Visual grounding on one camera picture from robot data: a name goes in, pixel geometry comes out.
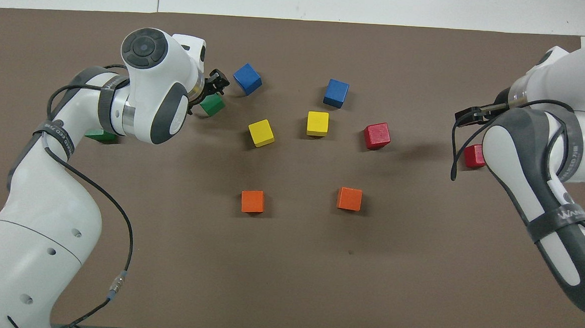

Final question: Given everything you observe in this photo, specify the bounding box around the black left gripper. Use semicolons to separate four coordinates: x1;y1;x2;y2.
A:
186;67;232;118

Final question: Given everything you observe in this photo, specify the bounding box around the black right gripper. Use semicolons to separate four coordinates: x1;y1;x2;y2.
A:
453;84;514;130

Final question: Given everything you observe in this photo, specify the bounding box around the green wooden block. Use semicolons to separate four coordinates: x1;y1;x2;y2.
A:
198;93;226;118
84;128;120;143

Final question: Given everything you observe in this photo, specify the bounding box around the red wooden block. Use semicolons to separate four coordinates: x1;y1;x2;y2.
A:
462;144;487;169
363;121;392;151

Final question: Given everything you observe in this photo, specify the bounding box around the blue wooden block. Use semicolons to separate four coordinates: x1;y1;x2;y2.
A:
322;78;351;109
232;62;264;97

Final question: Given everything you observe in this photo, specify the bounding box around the yellow wooden block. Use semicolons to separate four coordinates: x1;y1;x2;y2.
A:
306;111;330;137
247;118;276;149

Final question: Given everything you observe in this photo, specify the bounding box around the orange wooden block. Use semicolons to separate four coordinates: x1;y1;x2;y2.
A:
240;189;266;215
336;187;363;212

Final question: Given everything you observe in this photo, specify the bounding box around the brown paper mat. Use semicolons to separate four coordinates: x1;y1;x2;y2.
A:
0;3;585;328

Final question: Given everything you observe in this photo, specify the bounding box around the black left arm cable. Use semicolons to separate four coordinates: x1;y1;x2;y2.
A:
33;60;144;328

